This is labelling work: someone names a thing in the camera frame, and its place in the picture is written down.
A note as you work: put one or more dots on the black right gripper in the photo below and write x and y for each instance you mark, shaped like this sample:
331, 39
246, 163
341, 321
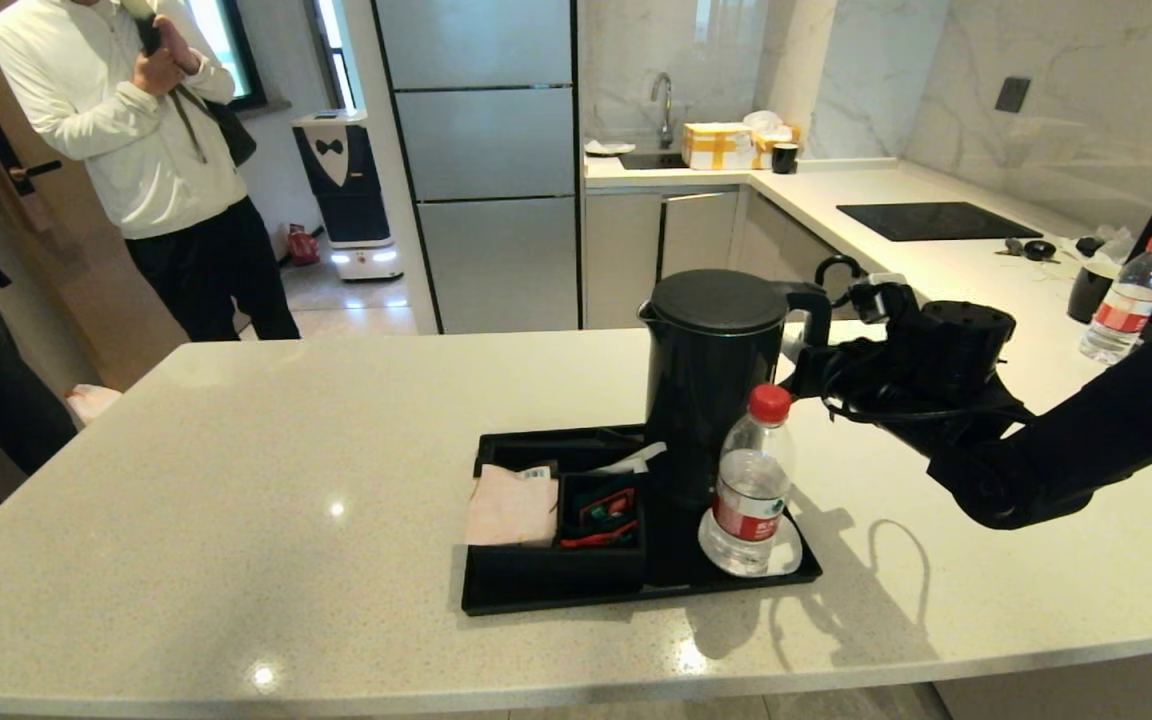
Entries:
881, 365

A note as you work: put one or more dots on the black electric kettle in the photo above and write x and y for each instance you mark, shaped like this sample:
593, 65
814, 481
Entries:
706, 380

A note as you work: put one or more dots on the pink black tea packet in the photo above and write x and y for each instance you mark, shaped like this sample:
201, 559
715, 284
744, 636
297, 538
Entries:
511, 510

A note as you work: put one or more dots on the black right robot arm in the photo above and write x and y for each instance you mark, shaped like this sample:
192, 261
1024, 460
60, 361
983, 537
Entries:
1086, 440

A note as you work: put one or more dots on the black shoulder bag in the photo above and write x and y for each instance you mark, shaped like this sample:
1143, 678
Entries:
231, 135

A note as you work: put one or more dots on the clear water bottle red cap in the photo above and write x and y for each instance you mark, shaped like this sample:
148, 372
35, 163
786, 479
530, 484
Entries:
751, 500
1124, 308

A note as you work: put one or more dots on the large black cup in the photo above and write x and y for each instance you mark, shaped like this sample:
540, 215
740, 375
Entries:
1088, 293

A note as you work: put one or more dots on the small black cup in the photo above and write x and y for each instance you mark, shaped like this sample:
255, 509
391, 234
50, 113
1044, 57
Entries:
785, 159

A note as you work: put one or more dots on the black induction cooktop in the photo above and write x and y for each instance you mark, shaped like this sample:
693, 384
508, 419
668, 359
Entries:
938, 221

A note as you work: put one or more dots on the black round lid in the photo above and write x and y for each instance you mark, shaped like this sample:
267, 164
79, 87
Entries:
1040, 249

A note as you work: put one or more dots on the white round coaster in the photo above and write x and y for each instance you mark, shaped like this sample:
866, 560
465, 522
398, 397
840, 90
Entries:
784, 556

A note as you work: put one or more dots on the crumpled clear wrapper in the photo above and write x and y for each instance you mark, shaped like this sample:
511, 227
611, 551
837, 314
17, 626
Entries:
1112, 245

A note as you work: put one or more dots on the cardboard box yellow tape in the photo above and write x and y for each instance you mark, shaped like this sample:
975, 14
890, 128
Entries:
717, 147

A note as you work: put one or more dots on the white kitchen cabinet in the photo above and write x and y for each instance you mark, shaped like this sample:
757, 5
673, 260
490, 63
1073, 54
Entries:
621, 258

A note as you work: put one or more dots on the black serving tray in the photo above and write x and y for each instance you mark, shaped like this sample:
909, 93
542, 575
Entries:
676, 590

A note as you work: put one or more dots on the dark kitchen sink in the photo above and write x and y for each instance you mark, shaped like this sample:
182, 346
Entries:
651, 160

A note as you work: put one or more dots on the chrome faucet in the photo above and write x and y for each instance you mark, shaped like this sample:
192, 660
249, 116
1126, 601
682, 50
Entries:
667, 126

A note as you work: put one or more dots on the white dish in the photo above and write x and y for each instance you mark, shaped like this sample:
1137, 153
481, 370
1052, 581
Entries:
608, 148

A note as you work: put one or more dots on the black compartment organizer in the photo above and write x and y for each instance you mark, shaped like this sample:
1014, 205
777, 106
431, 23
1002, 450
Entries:
556, 570

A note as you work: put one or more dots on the silver refrigerator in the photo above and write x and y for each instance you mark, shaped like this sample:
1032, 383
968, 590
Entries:
486, 150

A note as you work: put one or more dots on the white service robot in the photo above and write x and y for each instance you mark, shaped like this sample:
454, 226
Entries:
351, 200

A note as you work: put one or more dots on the red bag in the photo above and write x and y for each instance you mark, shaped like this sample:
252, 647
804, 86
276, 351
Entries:
303, 248

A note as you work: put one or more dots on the dark framed glass door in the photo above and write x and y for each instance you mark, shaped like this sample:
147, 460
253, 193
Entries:
336, 55

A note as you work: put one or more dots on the dark framed window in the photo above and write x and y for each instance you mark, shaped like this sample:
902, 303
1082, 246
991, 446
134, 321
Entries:
236, 60

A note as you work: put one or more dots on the person in black trousers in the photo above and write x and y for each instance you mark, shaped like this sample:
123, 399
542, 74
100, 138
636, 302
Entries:
156, 170

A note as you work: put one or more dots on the crumpled white floor bag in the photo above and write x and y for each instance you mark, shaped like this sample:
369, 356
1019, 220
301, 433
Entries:
94, 403

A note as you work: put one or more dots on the brown wooden door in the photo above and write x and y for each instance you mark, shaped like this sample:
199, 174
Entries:
86, 270

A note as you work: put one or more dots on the grey wall socket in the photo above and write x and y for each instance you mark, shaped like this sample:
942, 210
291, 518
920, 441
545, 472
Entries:
1013, 95

